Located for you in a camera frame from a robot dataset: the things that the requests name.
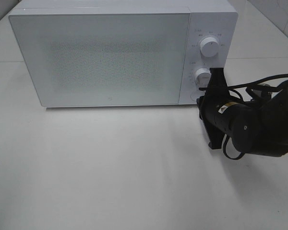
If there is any white round door button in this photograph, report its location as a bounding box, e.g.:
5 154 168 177
191 91 202 102

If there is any white microwave oven body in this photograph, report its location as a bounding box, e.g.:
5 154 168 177
9 0 238 105

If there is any white upper control knob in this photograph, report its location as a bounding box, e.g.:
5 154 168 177
199 36 220 58

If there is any white timer knob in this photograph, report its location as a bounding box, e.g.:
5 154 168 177
194 68 211 87

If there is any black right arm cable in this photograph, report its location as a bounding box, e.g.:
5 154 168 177
198 74 288 160

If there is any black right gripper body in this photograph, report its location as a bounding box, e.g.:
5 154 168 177
197 83 229 149

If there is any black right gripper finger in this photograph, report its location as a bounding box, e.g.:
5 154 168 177
209 68 218 86
217 68 227 86

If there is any white microwave door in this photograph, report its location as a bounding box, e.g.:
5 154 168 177
9 14 190 107

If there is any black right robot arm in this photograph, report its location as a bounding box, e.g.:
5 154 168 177
197 68 288 160

